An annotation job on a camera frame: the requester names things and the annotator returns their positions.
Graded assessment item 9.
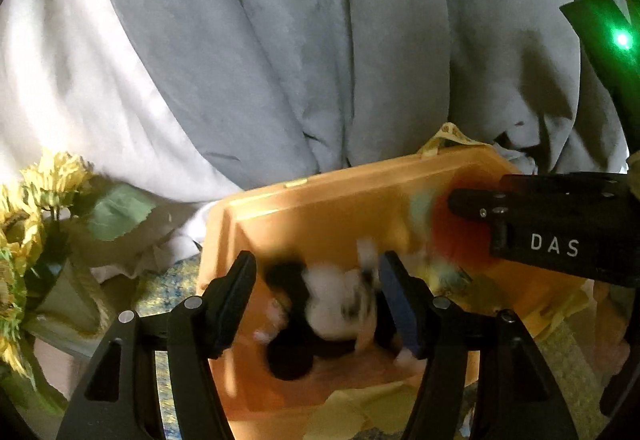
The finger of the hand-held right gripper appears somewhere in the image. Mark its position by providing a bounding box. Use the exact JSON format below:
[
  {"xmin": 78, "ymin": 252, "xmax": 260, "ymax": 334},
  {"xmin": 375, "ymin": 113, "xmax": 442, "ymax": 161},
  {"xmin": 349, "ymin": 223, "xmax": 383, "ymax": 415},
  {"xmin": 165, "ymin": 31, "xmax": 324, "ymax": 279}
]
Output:
[{"xmin": 447, "ymin": 187, "xmax": 507, "ymax": 222}]

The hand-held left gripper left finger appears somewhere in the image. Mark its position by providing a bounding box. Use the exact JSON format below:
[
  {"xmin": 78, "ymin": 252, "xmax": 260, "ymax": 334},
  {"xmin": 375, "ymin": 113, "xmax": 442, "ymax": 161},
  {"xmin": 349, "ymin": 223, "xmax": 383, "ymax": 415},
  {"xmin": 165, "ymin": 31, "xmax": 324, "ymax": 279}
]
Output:
[{"xmin": 57, "ymin": 250, "xmax": 258, "ymax": 440}]

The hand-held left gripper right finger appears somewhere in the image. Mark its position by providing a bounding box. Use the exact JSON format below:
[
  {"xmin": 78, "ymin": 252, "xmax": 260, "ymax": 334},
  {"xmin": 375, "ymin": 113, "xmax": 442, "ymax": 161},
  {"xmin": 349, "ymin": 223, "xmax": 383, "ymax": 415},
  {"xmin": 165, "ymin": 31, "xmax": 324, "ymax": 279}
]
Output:
[{"xmin": 377, "ymin": 250, "xmax": 568, "ymax": 440}]

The red fluffy plush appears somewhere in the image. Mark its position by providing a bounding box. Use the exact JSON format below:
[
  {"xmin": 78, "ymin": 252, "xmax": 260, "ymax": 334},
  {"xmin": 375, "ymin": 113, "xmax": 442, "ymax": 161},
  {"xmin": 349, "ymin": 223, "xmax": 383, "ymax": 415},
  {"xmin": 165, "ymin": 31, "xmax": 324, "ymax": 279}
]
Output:
[{"xmin": 407, "ymin": 187, "xmax": 493, "ymax": 266}]

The light blue tissue packet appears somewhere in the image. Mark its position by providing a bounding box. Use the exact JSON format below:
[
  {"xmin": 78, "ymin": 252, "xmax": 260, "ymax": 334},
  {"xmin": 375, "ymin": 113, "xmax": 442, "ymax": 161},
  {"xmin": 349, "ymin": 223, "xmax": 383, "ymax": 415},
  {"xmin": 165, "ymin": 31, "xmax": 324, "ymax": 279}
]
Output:
[{"xmin": 430, "ymin": 262, "xmax": 476, "ymax": 293}]

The black and white mouse plush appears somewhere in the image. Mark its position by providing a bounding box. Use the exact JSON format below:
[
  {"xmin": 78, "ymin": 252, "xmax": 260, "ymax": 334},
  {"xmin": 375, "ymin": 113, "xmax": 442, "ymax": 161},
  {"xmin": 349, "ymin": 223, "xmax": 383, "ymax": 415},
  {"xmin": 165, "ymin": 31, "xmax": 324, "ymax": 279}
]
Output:
[{"xmin": 252, "ymin": 240, "xmax": 426, "ymax": 381}]

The orange plastic box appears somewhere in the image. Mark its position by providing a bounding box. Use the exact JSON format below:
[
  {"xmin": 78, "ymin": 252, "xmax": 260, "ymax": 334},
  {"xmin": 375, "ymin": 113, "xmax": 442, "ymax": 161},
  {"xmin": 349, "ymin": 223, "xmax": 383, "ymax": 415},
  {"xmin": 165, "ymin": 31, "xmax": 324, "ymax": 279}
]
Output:
[{"xmin": 197, "ymin": 122, "xmax": 601, "ymax": 440}]

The yellow and blue plaid blanket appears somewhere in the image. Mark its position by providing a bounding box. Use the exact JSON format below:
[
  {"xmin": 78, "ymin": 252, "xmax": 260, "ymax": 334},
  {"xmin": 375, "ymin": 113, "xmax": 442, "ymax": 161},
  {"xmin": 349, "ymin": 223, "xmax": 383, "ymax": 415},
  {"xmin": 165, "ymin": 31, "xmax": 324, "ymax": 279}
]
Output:
[{"xmin": 135, "ymin": 252, "xmax": 633, "ymax": 440}]

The grey-green vase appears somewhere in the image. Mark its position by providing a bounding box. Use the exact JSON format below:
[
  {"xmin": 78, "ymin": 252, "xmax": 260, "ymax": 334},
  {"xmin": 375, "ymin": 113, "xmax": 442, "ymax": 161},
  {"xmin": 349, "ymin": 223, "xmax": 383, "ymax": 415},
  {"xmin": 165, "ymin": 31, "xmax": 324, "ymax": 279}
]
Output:
[{"xmin": 25, "ymin": 255, "xmax": 116, "ymax": 361}]

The sunflower bouquet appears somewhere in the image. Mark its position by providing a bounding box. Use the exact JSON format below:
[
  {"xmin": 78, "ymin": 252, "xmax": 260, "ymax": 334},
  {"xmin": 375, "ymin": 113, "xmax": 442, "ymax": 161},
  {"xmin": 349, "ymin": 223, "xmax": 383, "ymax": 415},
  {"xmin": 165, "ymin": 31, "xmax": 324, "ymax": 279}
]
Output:
[{"xmin": 0, "ymin": 150, "xmax": 157, "ymax": 401}]

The grey curtain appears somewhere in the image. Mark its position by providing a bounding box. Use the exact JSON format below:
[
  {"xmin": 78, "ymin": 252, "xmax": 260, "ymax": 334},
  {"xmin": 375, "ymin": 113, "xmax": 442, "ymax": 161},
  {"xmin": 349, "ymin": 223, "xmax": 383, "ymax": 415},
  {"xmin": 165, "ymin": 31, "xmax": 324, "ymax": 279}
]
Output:
[{"xmin": 90, "ymin": 0, "xmax": 631, "ymax": 193}]

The pale white curtain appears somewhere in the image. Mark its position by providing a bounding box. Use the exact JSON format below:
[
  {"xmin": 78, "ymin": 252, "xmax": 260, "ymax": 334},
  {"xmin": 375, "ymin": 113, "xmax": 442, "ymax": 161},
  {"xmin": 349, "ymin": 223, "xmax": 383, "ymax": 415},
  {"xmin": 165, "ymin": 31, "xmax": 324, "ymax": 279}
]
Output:
[{"xmin": 0, "ymin": 0, "xmax": 321, "ymax": 283}]

